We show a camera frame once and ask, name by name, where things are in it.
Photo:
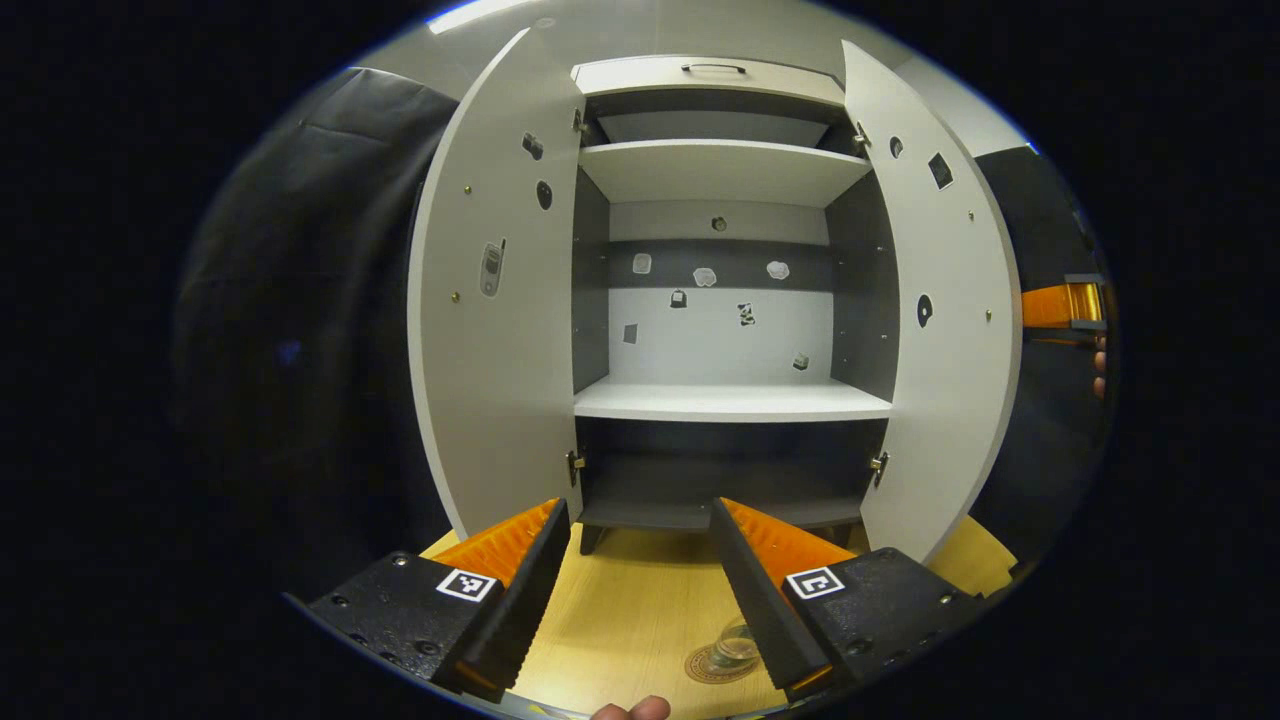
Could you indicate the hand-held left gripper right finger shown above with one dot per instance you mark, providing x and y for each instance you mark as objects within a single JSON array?
[{"x": 765, "y": 600}]

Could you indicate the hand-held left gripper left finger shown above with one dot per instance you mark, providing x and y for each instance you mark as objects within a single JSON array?
[{"x": 510, "y": 620}]

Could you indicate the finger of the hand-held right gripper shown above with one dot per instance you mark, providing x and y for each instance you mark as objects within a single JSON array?
[{"x": 1050, "y": 305}]

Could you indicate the clear plastic bottle green label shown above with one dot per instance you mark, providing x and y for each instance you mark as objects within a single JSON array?
[{"x": 738, "y": 645}]

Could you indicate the round brown coaster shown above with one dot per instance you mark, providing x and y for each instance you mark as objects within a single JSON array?
[{"x": 705, "y": 668}]

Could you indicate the white door with cat sticker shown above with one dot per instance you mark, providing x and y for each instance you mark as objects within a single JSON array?
[{"x": 950, "y": 400}]

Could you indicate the white door with phone sticker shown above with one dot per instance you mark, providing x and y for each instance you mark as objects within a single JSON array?
[{"x": 500, "y": 400}]

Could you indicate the white and grey cabinet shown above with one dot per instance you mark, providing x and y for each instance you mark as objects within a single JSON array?
[{"x": 700, "y": 350}]

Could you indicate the metal door hinge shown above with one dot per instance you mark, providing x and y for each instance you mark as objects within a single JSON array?
[
  {"x": 576, "y": 465},
  {"x": 581, "y": 121},
  {"x": 861, "y": 138},
  {"x": 878, "y": 468}
]

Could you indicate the white cabinet shelf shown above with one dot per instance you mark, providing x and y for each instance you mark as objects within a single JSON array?
[
  {"x": 720, "y": 170},
  {"x": 730, "y": 400}
]

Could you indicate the white cabinet drawer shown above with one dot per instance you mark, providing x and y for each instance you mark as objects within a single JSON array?
[{"x": 640, "y": 78}]

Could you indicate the black backdrop cloth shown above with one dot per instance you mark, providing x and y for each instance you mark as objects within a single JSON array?
[
  {"x": 300, "y": 300},
  {"x": 1040, "y": 430}
]

